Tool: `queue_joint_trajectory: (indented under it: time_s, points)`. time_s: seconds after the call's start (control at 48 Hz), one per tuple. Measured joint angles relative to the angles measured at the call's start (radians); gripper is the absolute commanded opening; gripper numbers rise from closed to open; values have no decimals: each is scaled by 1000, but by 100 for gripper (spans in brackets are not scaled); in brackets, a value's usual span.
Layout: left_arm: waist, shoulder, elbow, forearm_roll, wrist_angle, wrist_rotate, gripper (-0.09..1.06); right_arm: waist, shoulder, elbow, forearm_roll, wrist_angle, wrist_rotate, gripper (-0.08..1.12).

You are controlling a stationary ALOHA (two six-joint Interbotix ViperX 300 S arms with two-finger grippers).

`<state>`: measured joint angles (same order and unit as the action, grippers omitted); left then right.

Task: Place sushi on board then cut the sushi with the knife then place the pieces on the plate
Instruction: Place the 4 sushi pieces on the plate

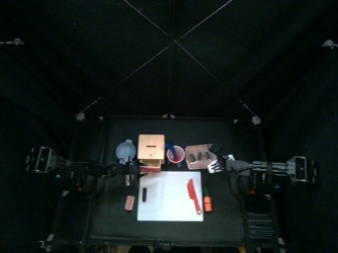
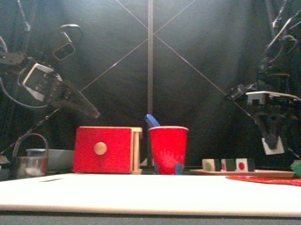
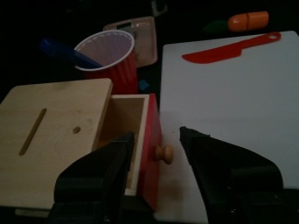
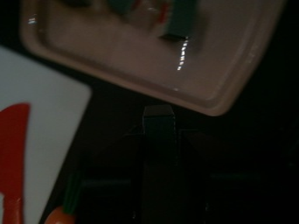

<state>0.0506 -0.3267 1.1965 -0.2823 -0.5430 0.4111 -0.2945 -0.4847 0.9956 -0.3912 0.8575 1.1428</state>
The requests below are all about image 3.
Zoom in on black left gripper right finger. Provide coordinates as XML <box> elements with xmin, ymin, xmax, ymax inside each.
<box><xmin>178</xmin><ymin>125</ymin><xmax>299</xmax><ymax>224</ymax></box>

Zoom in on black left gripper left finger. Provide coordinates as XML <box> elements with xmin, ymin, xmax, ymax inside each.
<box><xmin>46</xmin><ymin>131</ymin><xmax>136</xmax><ymax>224</ymax></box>

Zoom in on white cutting board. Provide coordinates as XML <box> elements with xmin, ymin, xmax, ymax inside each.
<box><xmin>153</xmin><ymin>30</ymin><xmax>299</xmax><ymax>224</ymax></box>

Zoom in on red plastic toy knife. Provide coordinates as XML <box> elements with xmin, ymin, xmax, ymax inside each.
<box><xmin>181</xmin><ymin>31</ymin><xmax>282</xmax><ymax>65</ymax></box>

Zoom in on small wooden toy board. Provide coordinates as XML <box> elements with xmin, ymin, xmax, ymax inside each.
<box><xmin>101</xmin><ymin>16</ymin><xmax>158</xmax><ymax>68</ymax></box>

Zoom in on wooden box with slot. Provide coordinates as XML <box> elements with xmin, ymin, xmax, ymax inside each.
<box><xmin>0</xmin><ymin>77</ymin><xmax>114</xmax><ymax>218</ymax></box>

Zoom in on red-fronted wooden drawer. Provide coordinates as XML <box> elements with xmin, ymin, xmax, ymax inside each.
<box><xmin>91</xmin><ymin>93</ymin><xmax>173</xmax><ymax>213</ymax></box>

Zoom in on small blue object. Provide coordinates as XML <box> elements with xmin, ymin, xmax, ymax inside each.
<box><xmin>137</xmin><ymin>79</ymin><xmax>150</xmax><ymax>91</ymax></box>

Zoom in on red plastic cup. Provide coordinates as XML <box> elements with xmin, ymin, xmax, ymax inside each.
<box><xmin>73</xmin><ymin>29</ymin><xmax>140</xmax><ymax>95</ymax></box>

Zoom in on blue plastic utensil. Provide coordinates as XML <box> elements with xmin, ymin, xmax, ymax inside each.
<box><xmin>37</xmin><ymin>37</ymin><xmax>104</xmax><ymax>70</ymax></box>

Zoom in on orange toy carrot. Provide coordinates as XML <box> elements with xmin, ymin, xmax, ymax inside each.
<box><xmin>201</xmin><ymin>10</ymin><xmax>270</xmax><ymax>33</ymax></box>

